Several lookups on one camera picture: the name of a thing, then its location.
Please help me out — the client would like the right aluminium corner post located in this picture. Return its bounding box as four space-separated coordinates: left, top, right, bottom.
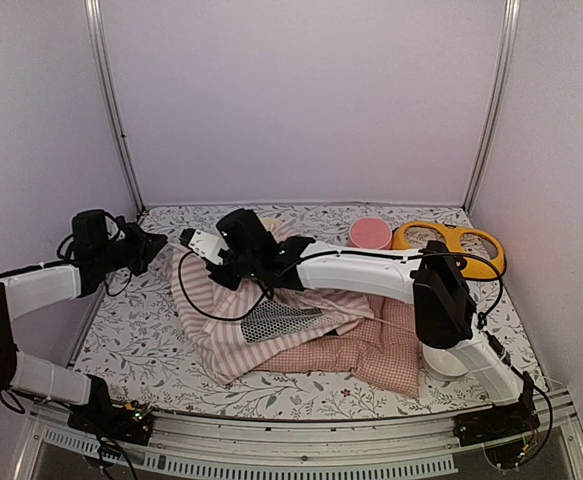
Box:
462 0 521 216

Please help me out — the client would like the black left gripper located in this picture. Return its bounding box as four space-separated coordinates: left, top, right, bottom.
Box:
97 221 169 276

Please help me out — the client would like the aluminium corner post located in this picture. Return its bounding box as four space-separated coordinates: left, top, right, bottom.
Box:
462 0 521 216
84 0 146 215

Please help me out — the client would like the pink round pet bowl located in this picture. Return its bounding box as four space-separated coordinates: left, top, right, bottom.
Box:
348 217 393 250

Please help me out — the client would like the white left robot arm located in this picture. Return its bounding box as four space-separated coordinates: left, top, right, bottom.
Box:
0 209 168 434

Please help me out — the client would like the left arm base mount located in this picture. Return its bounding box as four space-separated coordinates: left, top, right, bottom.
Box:
67 404 154 446

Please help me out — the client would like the white ceramic bowl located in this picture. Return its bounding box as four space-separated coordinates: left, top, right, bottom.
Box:
422 344 468 381

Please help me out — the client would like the white tent pole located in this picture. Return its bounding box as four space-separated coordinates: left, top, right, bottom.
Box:
370 318 417 338

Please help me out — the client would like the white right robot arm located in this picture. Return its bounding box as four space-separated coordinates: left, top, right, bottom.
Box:
181 209 533 436

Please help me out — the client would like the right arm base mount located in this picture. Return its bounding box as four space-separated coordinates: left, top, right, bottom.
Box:
453 403 540 447

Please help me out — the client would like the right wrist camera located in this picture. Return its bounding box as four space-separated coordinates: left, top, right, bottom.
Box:
179 228 229 266

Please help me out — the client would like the left aluminium corner post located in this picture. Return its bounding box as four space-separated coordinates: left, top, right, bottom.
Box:
84 0 146 215

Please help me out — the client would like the cream pet bowl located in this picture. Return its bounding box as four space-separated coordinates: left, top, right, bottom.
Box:
260 217 281 229

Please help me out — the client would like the floral tablecloth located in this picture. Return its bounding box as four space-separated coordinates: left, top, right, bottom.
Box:
68 202 547 420

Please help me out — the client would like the yellow double bowl stand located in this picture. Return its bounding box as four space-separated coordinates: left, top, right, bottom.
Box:
391 221 506 281

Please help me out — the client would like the pink gingham cushion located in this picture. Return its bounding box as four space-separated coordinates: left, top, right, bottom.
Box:
256 296 421 398

